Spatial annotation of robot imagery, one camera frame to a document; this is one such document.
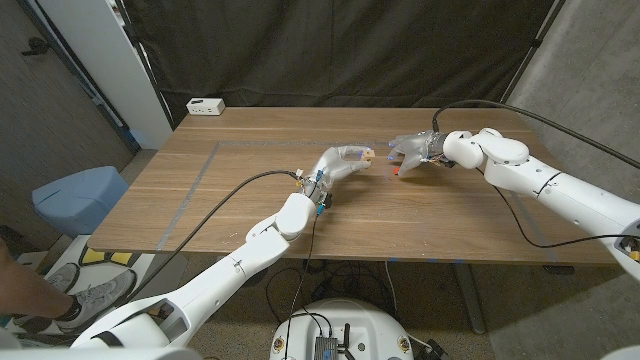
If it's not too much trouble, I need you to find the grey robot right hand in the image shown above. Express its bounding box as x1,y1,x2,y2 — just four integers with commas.
387,130,447,178

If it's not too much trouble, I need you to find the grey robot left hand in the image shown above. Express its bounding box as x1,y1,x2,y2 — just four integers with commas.
299,144,376,198

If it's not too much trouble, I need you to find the large wooden board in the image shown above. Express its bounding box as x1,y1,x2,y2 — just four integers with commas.
154,140,559,264

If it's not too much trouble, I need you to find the black backdrop curtain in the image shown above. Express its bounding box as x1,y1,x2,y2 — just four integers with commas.
122,0,566,125

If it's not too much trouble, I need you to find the white power strip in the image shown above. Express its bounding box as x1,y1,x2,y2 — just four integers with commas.
185,97,226,117

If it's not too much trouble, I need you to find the black backdrop stand pole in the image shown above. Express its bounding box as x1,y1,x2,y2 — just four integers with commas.
113,0,176,132
497,0,569,109

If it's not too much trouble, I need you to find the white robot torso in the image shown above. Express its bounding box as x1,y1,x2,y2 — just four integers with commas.
269,298,415,360

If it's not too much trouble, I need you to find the grey table leg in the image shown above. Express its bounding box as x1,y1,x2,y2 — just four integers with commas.
452,263,487,335

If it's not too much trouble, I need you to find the grey box on torso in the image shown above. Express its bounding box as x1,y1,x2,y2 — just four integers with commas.
313,335,340,360

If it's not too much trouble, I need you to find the light blue stool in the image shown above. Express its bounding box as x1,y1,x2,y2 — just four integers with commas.
32,165,130,239

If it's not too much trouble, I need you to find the grey sneaker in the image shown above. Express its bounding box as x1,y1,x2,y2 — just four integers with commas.
42,262,82,296
53,268,138,331

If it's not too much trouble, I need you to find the bare person leg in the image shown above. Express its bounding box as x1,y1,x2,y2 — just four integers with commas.
0,237,81,322

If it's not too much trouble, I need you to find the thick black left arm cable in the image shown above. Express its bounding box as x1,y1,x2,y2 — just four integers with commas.
122,169,304,309

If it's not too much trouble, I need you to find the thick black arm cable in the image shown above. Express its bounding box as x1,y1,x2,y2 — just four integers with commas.
122,169,304,309
431,98,640,170

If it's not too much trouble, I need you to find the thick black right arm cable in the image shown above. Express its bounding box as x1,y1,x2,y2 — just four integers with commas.
431,98,640,170

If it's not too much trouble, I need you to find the black floor cable bundle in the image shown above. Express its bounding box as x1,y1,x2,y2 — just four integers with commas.
264,258,399,326

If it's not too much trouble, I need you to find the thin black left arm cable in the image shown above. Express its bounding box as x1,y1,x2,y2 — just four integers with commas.
282,209,321,360

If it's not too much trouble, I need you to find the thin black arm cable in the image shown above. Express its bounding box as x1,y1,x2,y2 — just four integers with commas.
473,165,640,250
282,209,321,360

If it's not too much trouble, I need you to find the white floor cable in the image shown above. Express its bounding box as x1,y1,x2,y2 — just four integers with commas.
383,260,399,317

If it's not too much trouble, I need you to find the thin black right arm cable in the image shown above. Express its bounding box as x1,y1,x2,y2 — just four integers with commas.
473,165,640,250

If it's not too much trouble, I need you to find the black door handle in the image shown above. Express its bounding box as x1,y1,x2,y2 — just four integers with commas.
20,37,51,57

